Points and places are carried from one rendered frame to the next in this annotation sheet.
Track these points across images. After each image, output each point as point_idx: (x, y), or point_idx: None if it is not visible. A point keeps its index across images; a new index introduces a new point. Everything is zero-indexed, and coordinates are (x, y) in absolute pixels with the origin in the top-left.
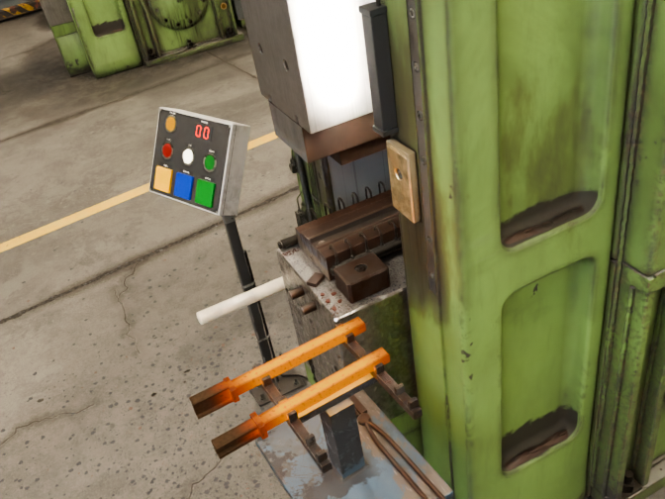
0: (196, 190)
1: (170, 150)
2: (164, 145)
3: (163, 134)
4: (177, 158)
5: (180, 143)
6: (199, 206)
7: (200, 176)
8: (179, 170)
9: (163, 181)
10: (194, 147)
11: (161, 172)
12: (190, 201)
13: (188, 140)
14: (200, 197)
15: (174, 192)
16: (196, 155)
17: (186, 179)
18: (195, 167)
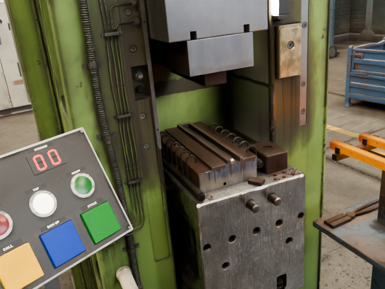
0: (89, 228)
1: (6, 220)
2: None
3: None
4: (25, 221)
5: (16, 198)
6: (102, 243)
7: (79, 211)
8: (40, 232)
9: (24, 268)
10: (45, 186)
11: (11, 260)
12: (86, 251)
13: (28, 184)
14: (101, 230)
15: (56, 262)
16: (56, 193)
17: (65, 229)
18: (65, 207)
